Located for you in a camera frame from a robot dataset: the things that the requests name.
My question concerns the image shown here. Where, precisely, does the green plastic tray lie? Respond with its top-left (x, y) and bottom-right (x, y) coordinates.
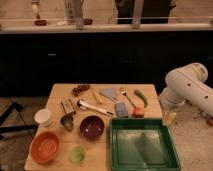
top-left (109, 118), bottom-right (181, 171)

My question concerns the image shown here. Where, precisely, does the small cardboard box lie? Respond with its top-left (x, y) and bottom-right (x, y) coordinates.
top-left (61, 99), bottom-right (75, 115)

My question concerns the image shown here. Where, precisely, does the blue sponge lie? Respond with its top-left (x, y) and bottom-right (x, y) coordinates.
top-left (115, 102), bottom-right (128, 117)

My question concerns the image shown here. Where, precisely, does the black tripod stand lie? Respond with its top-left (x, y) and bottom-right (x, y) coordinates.
top-left (0, 83), bottom-right (39, 141)

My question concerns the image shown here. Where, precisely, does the grey blue cloth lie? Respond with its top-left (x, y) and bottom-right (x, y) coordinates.
top-left (99, 88), bottom-right (117, 102)

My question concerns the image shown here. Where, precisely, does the yellow banana toy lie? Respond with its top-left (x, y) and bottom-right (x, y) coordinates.
top-left (92, 89), bottom-right (102, 105)

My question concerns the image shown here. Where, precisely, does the silver fork orange handle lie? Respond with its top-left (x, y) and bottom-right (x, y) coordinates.
top-left (120, 87), bottom-right (136, 108)

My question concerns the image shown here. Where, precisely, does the orange bowl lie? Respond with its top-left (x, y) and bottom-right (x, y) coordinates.
top-left (29, 131), bottom-right (60, 164)

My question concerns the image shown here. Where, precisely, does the orange round fruit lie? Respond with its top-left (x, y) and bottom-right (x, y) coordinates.
top-left (133, 107), bottom-right (144, 117)

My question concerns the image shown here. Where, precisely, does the white cup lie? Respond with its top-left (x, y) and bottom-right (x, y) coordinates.
top-left (34, 109), bottom-right (52, 127)

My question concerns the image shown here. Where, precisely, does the white handled spatula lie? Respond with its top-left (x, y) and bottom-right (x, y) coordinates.
top-left (77, 100), bottom-right (113, 116)

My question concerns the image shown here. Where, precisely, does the dark purple bowl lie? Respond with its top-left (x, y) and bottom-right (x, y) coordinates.
top-left (80, 115), bottom-right (105, 140)

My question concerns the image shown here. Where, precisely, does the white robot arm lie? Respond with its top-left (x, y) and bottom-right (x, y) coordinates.
top-left (159, 63), bottom-right (213, 126)

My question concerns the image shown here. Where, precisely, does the green plastic cup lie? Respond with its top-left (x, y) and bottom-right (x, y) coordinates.
top-left (68, 146), bottom-right (86, 164)

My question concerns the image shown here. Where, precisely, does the white bottle on shelf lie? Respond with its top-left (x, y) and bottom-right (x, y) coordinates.
top-left (31, 0), bottom-right (40, 19)

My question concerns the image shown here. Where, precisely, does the dark red grapes bunch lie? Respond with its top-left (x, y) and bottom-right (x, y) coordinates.
top-left (72, 84), bottom-right (90, 96)

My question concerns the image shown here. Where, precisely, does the red bowl on shelf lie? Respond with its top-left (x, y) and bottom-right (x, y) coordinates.
top-left (34, 20), bottom-right (47, 26)

